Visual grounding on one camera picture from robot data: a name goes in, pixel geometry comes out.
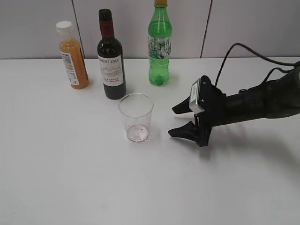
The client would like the transparent plastic cup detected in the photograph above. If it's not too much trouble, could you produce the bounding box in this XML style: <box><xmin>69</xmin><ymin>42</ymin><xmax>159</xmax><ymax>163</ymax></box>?
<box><xmin>118</xmin><ymin>93</ymin><xmax>154</xmax><ymax>142</ymax></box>

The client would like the green plastic soda bottle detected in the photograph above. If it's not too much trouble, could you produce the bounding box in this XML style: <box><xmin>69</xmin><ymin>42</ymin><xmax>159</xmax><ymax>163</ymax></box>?
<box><xmin>148</xmin><ymin>0</ymin><xmax>173</xmax><ymax>86</ymax></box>

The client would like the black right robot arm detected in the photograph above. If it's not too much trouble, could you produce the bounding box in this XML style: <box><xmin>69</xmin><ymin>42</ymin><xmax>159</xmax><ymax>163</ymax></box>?
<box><xmin>168</xmin><ymin>64</ymin><xmax>300</xmax><ymax>147</ymax></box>

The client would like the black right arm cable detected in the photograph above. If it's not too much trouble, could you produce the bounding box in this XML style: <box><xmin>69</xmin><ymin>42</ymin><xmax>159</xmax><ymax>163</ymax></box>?
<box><xmin>214</xmin><ymin>43</ymin><xmax>300</xmax><ymax>86</ymax></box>

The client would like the orange juice bottle white cap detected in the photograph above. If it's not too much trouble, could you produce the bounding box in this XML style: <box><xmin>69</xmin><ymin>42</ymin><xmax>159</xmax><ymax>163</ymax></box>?
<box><xmin>56</xmin><ymin>21</ymin><xmax>89</xmax><ymax>89</ymax></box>

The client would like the dark red wine bottle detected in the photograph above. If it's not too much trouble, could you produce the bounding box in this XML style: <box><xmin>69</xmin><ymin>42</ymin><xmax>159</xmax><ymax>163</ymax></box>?
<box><xmin>97</xmin><ymin>9</ymin><xmax>126</xmax><ymax>100</ymax></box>

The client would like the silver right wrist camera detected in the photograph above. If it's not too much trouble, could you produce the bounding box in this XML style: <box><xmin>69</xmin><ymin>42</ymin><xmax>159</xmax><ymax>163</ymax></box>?
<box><xmin>189</xmin><ymin>78</ymin><xmax>204</xmax><ymax>114</ymax></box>

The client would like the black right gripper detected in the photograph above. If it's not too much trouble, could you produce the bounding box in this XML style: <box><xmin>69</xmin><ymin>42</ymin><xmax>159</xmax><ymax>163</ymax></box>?
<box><xmin>168</xmin><ymin>75</ymin><xmax>230</xmax><ymax>147</ymax></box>

